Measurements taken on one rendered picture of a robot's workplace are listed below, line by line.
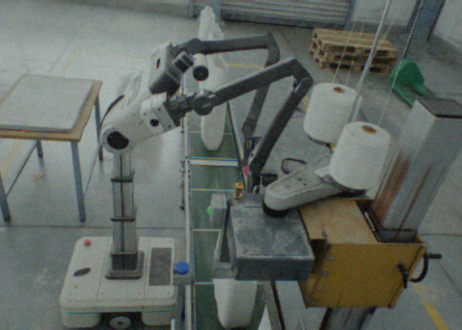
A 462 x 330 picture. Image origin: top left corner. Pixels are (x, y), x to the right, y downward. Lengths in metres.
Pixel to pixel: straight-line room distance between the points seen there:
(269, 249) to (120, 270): 1.43
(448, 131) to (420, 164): 0.12
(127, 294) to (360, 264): 1.44
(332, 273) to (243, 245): 0.34
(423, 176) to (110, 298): 1.75
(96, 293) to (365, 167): 1.74
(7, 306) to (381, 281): 2.14
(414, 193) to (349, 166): 0.26
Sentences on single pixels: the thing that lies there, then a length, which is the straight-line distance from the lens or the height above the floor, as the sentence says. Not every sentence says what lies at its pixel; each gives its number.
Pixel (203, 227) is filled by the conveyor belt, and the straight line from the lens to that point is 2.63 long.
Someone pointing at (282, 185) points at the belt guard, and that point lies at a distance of 1.32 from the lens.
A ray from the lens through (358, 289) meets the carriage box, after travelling 1.50.
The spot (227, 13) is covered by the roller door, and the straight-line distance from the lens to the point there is 8.78.
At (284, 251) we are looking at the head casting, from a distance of 1.21.
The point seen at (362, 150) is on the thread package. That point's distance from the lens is 1.13.
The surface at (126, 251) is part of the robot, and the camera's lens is 2.39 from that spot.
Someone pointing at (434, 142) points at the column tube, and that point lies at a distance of 1.25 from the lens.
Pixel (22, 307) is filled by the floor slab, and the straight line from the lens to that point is 2.83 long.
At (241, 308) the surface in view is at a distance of 2.01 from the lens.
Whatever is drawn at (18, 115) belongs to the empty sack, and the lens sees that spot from 3.04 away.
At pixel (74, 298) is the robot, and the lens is 2.46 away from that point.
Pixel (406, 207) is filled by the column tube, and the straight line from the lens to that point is 1.37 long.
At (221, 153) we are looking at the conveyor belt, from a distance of 3.35.
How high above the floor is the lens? 2.18
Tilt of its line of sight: 34 degrees down
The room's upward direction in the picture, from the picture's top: 9 degrees clockwise
